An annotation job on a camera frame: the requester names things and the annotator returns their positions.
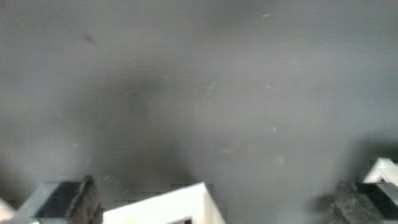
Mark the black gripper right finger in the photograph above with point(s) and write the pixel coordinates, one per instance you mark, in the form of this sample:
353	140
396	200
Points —
365	203

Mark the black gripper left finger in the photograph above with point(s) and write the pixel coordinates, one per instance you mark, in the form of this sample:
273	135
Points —
65	203

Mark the small white drawer with knob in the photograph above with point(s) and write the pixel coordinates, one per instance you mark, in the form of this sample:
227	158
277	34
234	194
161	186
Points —
181	207

